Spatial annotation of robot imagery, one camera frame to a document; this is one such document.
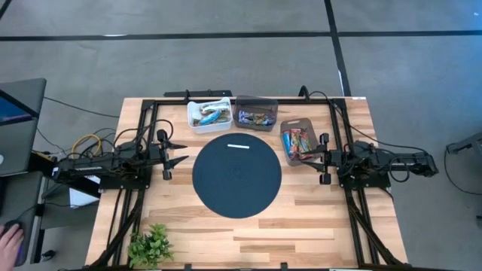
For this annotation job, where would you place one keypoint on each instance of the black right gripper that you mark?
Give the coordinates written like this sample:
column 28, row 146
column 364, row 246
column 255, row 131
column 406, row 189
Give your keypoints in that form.
column 331, row 160

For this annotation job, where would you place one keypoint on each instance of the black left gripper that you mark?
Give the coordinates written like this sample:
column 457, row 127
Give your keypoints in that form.
column 161, row 154

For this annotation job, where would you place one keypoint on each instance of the green and white chip bag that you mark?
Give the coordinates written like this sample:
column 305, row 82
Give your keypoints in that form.
column 268, row 121

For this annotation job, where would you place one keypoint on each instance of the orange and blue snack bag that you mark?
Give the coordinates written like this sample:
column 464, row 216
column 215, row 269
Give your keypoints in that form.
column 256, row 118

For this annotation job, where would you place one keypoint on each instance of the purple granola bar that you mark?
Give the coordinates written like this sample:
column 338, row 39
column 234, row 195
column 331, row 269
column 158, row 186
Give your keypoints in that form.
column 244, row 116

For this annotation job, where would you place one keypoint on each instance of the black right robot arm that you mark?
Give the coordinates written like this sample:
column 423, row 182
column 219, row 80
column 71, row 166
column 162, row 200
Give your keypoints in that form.
column 414, row 162

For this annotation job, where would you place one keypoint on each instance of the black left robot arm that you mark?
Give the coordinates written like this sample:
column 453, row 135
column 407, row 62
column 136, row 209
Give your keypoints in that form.
column 90, row 165

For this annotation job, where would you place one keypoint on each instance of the grey translucent plastic bin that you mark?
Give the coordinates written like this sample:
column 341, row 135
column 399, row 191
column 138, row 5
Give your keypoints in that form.
column 297, row 123

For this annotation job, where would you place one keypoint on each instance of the white plastic bin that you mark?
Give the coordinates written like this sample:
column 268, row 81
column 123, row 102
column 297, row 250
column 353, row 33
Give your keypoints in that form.
column 209, row 130

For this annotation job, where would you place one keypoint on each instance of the white paper strip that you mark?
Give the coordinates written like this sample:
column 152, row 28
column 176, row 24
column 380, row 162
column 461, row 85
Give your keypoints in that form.
column 238, row 146

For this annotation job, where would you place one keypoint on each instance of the round dark blue woven placemat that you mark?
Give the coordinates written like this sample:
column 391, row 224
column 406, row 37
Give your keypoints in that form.
column 237, row 184

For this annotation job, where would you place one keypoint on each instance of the dark translucent plastic bin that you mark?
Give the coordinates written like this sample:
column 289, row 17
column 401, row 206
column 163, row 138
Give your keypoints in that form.
column 256, row 101

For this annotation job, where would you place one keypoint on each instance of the small green artificial plant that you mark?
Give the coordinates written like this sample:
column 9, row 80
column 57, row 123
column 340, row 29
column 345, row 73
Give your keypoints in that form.
column 150, row 246

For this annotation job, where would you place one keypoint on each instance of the white box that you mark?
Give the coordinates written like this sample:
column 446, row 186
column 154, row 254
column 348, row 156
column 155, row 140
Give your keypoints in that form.
column 84, row 195

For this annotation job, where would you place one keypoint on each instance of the black table clamp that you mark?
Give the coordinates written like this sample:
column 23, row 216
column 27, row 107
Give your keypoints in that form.
column 188, row 267
column 284, row 267

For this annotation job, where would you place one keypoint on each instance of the grey laptop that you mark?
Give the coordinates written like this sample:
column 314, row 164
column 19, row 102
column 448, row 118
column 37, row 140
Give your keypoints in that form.
column 22, row 143

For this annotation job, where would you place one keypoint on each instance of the dark grey desk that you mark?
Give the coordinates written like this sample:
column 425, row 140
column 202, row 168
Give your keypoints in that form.
column 22, row 195

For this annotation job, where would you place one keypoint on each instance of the black caster wheel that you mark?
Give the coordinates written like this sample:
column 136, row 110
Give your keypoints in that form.
column 47, row 256

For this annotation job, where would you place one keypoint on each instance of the black computer mouse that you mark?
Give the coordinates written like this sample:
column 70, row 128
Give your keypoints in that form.
column 15, row 223

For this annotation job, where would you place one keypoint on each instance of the person's hand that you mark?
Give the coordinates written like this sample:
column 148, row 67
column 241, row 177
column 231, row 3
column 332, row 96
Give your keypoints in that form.
column 9, row 244

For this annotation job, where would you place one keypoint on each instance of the black aluminium table frame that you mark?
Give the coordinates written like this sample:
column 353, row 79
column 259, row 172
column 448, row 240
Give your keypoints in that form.
column 173, row 101

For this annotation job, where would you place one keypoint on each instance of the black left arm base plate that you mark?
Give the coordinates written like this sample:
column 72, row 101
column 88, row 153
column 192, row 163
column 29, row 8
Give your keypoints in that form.
column 124, row 184

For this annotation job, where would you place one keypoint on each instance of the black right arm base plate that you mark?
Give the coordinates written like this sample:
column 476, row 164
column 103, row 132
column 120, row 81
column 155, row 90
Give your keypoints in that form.
column 376, row 182

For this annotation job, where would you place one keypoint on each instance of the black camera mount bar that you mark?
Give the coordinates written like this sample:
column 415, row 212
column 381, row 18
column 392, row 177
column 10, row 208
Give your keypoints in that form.
column 197, row 93

